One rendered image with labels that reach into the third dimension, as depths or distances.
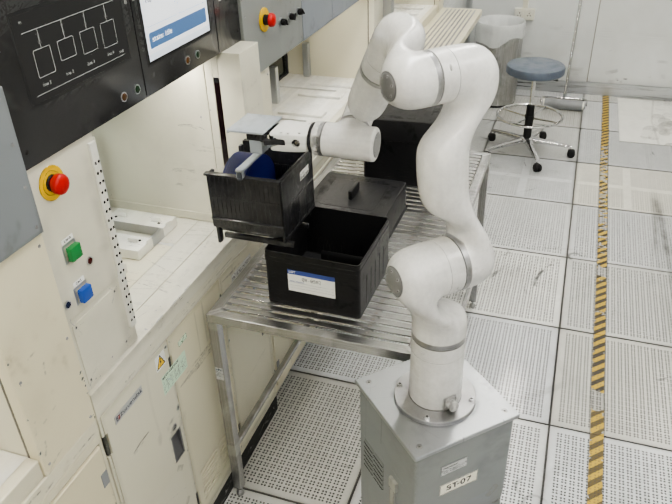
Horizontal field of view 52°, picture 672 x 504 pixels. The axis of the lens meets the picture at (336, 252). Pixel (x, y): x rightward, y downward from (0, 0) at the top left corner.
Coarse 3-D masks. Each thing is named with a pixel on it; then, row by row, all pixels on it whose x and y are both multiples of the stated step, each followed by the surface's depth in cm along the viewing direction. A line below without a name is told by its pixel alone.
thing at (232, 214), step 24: (240, 120) 175; (264, 120) 174; (240, 144) 188; (240, 168) 168; (288, 168) 187; (312, 168) 186; (216, 192) 175; (240, 192) 172; (264, 192) 170; (288, 192) 173; (312, 192) 189; (216, 216) 179; (240, 216) 176; (264, 216) 173; (288, 216) 175; (264, 240) 184
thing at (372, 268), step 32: (320, 224) 209; (352, 224) 205; (384, 224) 196; (288, 256) 184; (320, 256) 213; (352, 256) 207; (384, 256) 201; (288, 288) 190; (320, 288) 186; (352, 288) 182
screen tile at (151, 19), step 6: (162, 0) 152; (168, 0) 155; (144, 6) 146; (150, 6) 148; (156, 6) 151; (162, 6) 153; (168, 6) 155; (174, 6) 157; (150, 12) 149; (156, 12) 151; (162, 12) 153; (168, 12) 155; (174, 12) 158; (150, 18) 149; (156, 18) 151; (162, 18) 153; (150, 24) 149
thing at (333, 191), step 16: (336, 176) 240; (352, 176) 239; (320, 192) 230; (336, 192) 229; (352, 192) 224; (368, 192) 229; (384, 192) 228; (400, 192) 229; (336, 208) 220; (352, 208) 220; (368, 208) 219; (384, 208) 219; (400, 208) 232
